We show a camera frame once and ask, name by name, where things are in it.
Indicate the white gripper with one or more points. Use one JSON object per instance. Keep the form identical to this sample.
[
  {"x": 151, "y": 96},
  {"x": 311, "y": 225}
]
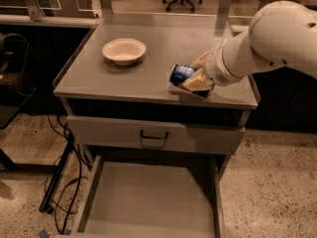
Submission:
[{"x": 216, "y": 67}]

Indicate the blue pepsi can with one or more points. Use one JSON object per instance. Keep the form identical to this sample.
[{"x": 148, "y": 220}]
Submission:
[{"x": 181, "y": 72}]

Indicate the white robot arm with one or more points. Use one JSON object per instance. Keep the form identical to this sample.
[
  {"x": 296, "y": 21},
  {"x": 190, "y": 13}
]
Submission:
[{"x": 282, "y": 33}]

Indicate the closed grey top drawer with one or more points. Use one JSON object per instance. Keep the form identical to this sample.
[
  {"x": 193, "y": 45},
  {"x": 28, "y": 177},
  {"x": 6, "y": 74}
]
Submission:
[{"x": 125, "y": 133}]

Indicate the grey drawer cabinet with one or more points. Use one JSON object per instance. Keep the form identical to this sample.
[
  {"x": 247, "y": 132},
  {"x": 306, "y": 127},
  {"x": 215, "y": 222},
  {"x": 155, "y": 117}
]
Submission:
[{"x": 94, "y": 86}]

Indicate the open grey middle drawer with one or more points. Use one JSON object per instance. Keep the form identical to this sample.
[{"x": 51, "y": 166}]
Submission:
[{"x": 162, "y": 198}]

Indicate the beige paper bowl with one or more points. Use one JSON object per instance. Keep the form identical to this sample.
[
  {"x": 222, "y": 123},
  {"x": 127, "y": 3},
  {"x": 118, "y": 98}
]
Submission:
[{"x": 124, "y": 51}]

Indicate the black chair at left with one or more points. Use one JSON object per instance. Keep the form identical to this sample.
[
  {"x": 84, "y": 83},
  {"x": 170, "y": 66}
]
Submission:
[{"x": 15, "y": 81}]

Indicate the black table leg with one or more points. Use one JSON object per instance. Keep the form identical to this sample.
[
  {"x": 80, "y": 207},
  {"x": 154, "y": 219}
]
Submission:
[{"x": 45, "y": 205}]

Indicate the black drawer handle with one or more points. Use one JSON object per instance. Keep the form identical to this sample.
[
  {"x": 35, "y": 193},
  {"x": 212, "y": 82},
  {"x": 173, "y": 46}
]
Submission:
[{"x": 144, "y": 135}]

